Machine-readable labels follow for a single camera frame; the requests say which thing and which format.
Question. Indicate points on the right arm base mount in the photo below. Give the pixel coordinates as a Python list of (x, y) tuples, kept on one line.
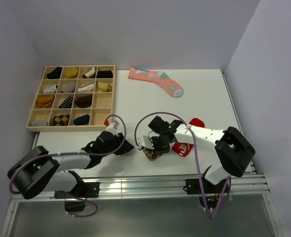
[(212, 192)]

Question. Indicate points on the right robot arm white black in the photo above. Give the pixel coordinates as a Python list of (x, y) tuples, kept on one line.
[(234, 151)]

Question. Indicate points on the light grey rolled sock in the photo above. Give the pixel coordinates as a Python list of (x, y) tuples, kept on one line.
[(39, 123)]

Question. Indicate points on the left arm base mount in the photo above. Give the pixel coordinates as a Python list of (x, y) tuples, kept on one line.
[(76, 200)]

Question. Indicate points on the white brown rolled sock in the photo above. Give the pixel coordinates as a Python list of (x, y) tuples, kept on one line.
[(89, 73)]

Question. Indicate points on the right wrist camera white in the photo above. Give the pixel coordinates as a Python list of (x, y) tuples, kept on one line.
[(143, 142)]

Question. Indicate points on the red patterned sock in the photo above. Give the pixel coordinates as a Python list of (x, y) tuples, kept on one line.
[(183, 149)]

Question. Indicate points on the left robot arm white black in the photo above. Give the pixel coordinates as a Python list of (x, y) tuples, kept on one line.
[(41, 170)]

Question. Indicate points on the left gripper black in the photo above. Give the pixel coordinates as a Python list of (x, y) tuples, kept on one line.
[(127, 147)]

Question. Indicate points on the dark brown rolled sock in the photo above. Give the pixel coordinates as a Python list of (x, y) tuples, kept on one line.
[(84, 101)]

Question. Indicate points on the navy rolled sock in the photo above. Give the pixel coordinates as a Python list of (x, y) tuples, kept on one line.
[(82, 120)]

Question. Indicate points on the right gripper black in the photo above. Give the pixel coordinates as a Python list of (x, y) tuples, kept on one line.
[(157, 150)]

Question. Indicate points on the black white striped sock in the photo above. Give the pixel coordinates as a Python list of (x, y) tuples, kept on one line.
[(67, 103)]

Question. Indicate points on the brown argyle sock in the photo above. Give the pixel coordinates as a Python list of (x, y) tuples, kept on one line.
[(61, 120), (151, 155)]

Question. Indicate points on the tan rolled sock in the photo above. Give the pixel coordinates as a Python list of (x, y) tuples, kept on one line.
[(105, 87)]

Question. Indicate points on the yellow rolled sock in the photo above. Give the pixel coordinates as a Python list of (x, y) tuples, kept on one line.
[(73, 73)]

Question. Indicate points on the black rolled sock top right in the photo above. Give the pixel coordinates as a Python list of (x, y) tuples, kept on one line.
[(107, 74)]

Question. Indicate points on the white striped rolled sock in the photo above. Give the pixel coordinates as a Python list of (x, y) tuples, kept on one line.
[(51, 89)]

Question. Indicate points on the wooden compartment tray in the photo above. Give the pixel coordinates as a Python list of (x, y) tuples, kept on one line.
[(74, 98)]

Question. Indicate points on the black rolled sock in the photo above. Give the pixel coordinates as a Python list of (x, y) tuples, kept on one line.
[(55, 74), (107, 74)]

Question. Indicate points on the mustard rolled sock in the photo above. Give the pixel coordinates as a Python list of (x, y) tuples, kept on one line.
[(45, 101)]

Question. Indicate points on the pink patterned sock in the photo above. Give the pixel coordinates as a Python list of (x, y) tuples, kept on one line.
[(160, 78)]

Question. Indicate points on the brown argyle rolled sock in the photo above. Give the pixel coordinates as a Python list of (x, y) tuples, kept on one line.
[(61, 120)]

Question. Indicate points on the aluminium rail frame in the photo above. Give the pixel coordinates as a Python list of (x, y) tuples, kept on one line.
[(250, 210)]

